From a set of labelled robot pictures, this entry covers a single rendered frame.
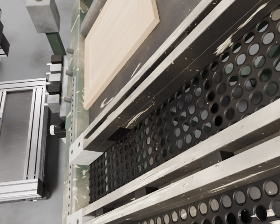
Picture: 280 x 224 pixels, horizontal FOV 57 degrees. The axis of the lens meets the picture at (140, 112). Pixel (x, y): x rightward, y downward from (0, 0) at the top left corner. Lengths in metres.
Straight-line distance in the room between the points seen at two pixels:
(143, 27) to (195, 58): 0.30
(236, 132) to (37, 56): 2.32
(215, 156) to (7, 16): 2.85
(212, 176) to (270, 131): 0.09
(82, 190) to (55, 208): 0.96
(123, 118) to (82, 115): 0.40
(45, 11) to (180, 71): 1.06
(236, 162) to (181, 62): 0.23
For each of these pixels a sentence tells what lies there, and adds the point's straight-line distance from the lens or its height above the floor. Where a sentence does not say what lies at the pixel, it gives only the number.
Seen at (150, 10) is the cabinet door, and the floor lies 1.30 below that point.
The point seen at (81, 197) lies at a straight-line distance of 0.91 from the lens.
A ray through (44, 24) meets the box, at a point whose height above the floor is 0.81.
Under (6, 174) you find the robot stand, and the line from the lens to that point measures 1.82.
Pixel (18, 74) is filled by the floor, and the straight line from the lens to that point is 2.48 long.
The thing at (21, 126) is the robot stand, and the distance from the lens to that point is 1.92.
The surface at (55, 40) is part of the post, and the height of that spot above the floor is 0.67.
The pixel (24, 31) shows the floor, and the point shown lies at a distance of 2.84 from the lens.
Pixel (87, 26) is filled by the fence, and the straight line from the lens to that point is 1.27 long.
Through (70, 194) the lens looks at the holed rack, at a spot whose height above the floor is 0.89.
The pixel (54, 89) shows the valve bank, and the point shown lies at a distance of 1.28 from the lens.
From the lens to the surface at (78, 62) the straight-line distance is 1.17.
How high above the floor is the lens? 1.76
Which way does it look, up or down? 60 degrees down
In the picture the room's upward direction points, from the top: straight up
